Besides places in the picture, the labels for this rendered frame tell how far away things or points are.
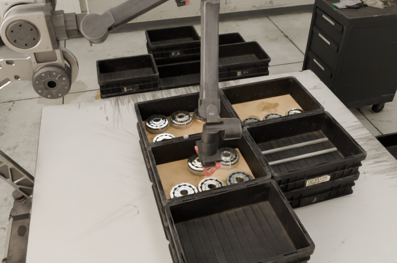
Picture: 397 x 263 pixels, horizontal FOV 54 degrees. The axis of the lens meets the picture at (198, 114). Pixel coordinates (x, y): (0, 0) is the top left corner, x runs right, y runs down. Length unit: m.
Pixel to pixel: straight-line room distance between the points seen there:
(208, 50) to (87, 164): 0.86
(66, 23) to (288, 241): 0.98
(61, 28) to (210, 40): 0.45
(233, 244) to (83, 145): 0.93
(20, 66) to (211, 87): 0.81
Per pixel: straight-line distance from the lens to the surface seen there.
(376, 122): 3.44
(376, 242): 1.65
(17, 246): 2.25
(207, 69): 1.25
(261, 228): 1.40
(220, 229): 1.39
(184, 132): 1.74
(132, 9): 1.24
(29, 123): 3.40
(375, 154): 2.00
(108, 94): 2.65
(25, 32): 1.24
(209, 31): 1.27
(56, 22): 1.23
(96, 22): 1.21
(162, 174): 1.56
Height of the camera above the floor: 1.95
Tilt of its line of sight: 37 degrees down
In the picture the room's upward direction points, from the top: straight up
